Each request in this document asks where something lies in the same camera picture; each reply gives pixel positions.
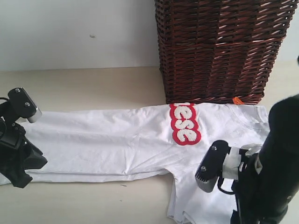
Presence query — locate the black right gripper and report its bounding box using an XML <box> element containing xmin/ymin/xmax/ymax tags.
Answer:
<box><xmin>230</xmin><ymin>152</ymin><xmax>299</xmax><ymax>224</ymax></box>

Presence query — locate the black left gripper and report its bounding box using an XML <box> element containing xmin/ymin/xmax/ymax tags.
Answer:
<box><xmin>0</xmin><ymin>102</ymin><xmax>48</xmax><ymax>188</ymax></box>

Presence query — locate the white t-shirt red lettering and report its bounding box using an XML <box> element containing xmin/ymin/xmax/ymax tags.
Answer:
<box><xmin>0</xmin><ymin>101</ymin><xmax>273</xmax><ymax>224</ymax></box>

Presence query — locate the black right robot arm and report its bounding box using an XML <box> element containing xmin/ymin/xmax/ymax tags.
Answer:
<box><xmin>230</xmin><ymin>95</ymin><xmax>299</xmax><ymax>224</ymax></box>

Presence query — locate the dark brown wicker basket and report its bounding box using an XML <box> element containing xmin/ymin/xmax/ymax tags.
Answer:
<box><xmin>155</xmin><ymin>0</ymin><xmax>298</xmax><ymax>105</ymax></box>

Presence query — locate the orange t-shirt tag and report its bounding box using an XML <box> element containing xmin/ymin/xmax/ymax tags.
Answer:
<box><xmin>233</xmin><ymin>97</ymin><xmax>244</xmax><ymax>105</ymax></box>

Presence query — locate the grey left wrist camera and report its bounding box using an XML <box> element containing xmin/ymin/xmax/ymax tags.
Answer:
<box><xmin>8</xmin><ymin>87</ymin><xmax>42</xmax><ymax>123</ymax></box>

